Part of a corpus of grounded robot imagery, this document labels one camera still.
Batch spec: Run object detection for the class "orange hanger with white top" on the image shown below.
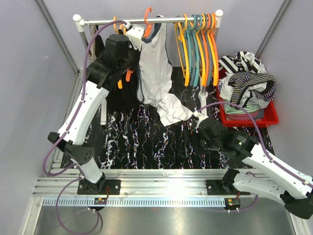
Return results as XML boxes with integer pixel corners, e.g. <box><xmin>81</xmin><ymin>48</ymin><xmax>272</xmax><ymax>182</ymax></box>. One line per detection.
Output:
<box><xmin>117</xmin><ymin>6</ymin><xmax>155</xmax><ymax>89</ymax></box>

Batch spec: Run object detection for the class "white tank top navy trim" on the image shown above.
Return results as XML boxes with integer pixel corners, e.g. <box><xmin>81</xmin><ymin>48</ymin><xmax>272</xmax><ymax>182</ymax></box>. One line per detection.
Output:
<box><xmin>137</xmin><ymin>23</ymin><xmax>193</xmax><ymax>126</ymax></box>

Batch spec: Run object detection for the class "black white striped tank top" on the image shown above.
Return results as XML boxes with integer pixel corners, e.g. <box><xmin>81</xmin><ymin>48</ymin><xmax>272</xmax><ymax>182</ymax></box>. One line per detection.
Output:
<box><xmin>218</xmin><ymin>51</ymin><xmax>267</xmax><ymax>76</ymax></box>

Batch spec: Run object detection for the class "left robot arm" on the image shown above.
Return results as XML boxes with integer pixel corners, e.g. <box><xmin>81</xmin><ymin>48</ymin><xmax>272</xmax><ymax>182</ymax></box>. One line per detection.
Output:
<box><xmin>48</xmin><ymin>32</ymin><xmax>142</xmax><ymax>194</ymax></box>

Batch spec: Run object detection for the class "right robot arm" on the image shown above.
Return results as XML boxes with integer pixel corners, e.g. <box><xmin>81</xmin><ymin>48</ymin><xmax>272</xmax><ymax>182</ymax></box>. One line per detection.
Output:
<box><xmin>196</xmin><ymin>116</ymin><xmax>313</xmax><ymax>219</ymax></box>

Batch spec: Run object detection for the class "black garment on beige hanger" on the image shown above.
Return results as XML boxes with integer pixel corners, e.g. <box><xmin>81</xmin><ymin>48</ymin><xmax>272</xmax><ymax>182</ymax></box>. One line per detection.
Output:
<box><xmin>94</xmin><ymin>34</ymin><xmax>105</xmax><ymax>58</ymax></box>

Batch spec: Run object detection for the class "beige wooden hanger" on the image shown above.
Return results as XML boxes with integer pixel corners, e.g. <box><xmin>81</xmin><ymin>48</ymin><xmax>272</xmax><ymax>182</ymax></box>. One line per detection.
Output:
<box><xmin>89</xmin><ymin>24</ymin><xmax>97</xmax><ymax>62</ymax></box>

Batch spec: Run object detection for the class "yellow empty hanger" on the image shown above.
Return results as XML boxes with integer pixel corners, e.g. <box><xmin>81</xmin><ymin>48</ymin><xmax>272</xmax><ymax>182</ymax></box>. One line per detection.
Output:
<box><xmin>196</xmin><ymin>14</ymin><xmax>207</xmax><ymax>87</ymax></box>

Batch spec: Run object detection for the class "teal empty hanger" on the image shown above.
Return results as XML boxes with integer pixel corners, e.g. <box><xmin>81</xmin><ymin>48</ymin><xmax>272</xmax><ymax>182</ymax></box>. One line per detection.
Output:
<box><xmin>185</xmin><ymin>23</ymin><xmax>196</xmax><ymax>87</ymax></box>
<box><xmin>191</xmin><ymin>14</ymin><xmax>200</xmax><ymax>87</ymax></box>

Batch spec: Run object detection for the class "orange empty hanger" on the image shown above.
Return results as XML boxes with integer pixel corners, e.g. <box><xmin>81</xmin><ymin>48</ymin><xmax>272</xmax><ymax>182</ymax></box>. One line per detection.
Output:
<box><xmin>202</xmin><ymin>14</ymin><xmax>212</xmax><ymax>87</ymax></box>
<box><xmin>210</xmin><ymin>13</ymin><xmax>219</xmax><ymax>86</ymax></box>

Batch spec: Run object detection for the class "metal clothes rack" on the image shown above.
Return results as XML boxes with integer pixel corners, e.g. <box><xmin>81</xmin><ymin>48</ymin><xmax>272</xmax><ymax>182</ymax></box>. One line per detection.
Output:
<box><xmin>72</xmin><ymin>9</ymin><xmax>224</xmax><ymax>115</ymax></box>

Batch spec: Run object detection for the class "purple striped garment pile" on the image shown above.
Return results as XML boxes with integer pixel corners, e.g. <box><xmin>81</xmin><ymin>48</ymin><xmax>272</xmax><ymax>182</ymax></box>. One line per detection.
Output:
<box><xmin>218</xmin><ymin>72</ymin><xmax>277</xmax><ymax>112</ymax></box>

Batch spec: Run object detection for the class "red plastic bin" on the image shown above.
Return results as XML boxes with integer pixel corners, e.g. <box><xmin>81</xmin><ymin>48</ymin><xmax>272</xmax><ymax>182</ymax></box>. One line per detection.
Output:
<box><xmin>217</xmin><ymin>76</ymin><xmax>278</xmax><ymax>127</ymax></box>

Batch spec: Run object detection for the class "black marble patterned mat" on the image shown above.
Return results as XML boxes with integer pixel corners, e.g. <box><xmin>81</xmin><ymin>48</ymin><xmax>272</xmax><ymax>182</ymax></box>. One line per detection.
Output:
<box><xmin>61</xmin><ymin>67</ymin><xmax>279</xmax><ymax>170</ymax></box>

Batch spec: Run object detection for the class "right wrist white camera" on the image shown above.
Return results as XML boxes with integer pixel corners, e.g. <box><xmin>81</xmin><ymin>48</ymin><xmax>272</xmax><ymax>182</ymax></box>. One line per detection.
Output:
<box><xmin>193</xmin><ymin>111</ymin><xmax>208</xmax><ymax>124</ymax></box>

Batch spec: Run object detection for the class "wrist white camera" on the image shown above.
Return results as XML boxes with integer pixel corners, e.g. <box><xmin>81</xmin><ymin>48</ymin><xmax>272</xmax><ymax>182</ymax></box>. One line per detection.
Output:
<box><xmin>125</xmin><ymin>22</ymin><xmax>145</xmax><ymax>51</ymax></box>
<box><xmin>193</xmin><ymin>111</ymin><xmax>208</xmax><ymax>124</ymax></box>

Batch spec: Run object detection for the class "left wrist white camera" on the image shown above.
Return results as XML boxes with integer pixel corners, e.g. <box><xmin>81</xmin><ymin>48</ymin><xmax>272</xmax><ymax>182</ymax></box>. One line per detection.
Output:
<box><xmin>125</xmin><ymin>22</ymin><xmax>145</xmax><ymax>51</ymax></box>

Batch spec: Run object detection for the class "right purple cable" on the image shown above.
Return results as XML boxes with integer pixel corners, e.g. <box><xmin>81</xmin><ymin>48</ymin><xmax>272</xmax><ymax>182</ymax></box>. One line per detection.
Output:
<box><xmin>197</xmin><ymin>101</ymin><xmax>313</xmax><ymax>211</ymax></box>

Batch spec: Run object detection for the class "purple cable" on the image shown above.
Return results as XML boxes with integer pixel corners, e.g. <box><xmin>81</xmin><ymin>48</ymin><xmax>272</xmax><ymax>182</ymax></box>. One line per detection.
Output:
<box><xmin>43</xmin><ymin>20</ymin><xmax>130</xmax><ymax>233</ymax></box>
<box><xmin>197</xmin><ymin>101</ymin><xmax>313</xmax><ymax>211</ymax></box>

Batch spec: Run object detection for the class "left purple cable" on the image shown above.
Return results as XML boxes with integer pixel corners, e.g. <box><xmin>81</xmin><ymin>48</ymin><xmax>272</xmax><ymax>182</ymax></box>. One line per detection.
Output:
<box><xmin>43</xmin><ymin>20</ymin><xmax>130</xmax><ymax>233</ymax></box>

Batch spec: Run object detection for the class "aluminium mounting rail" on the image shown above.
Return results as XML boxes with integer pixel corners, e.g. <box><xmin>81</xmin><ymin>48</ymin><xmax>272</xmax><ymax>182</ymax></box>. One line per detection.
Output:
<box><xmin>33</xmin><ymin>167</ymin><xmax>298</xmax><ymax>209</ymax></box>

